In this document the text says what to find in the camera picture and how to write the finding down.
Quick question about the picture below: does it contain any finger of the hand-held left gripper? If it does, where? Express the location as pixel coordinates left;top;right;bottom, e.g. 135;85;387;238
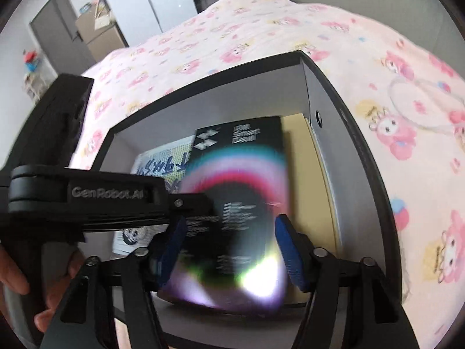
166;192;219;228

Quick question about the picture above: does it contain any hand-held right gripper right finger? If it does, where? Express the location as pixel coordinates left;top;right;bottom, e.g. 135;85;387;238
274;214;422;349

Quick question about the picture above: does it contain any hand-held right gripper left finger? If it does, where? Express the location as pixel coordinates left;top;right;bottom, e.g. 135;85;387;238
40;215;189;349

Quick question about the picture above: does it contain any black screen protector box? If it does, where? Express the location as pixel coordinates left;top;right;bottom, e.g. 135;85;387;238
156;115;293;315

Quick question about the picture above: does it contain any printed bead art pack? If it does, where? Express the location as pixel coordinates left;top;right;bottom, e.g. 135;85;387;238
112;135;198;255

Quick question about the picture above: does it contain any dark grey shoe box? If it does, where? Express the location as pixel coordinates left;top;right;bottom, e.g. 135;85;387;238
89;50;402;349

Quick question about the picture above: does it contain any person's left hand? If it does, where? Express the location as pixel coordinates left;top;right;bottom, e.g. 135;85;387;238
0;243;87;333

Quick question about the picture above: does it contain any white storage rack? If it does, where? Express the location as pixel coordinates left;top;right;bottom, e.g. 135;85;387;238
24;73;46;102

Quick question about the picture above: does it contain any colourful toy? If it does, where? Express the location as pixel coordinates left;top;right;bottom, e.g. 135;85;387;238
22;49;42;74

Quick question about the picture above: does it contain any grey door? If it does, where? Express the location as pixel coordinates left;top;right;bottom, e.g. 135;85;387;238
30;0;99;77

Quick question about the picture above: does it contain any cream handbag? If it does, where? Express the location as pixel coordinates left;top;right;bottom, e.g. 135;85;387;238
94;2;111;30

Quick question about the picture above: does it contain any pink printed blanket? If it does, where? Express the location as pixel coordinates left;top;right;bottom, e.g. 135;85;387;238
69;0;465;349

